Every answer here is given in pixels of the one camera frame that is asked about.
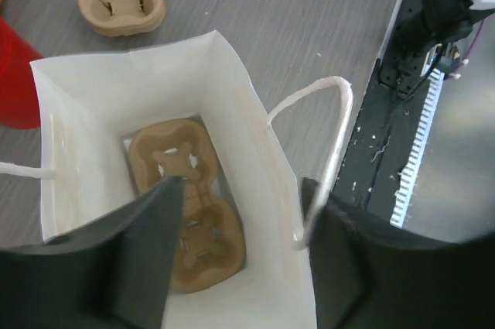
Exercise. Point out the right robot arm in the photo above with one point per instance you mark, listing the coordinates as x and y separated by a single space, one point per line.
421 24

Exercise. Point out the red ribbed cup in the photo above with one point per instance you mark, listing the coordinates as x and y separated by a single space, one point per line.
19 102

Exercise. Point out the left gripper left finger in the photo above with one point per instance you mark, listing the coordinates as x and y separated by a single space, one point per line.
113 272

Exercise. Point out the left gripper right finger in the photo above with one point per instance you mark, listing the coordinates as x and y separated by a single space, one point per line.
367 273

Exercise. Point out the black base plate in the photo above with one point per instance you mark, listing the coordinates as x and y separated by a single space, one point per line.
382 136

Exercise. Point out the light blue paper bag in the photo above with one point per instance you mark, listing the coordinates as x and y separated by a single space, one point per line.
89 103

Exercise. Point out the slotted cable duct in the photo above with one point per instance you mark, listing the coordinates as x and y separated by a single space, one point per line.
408 175

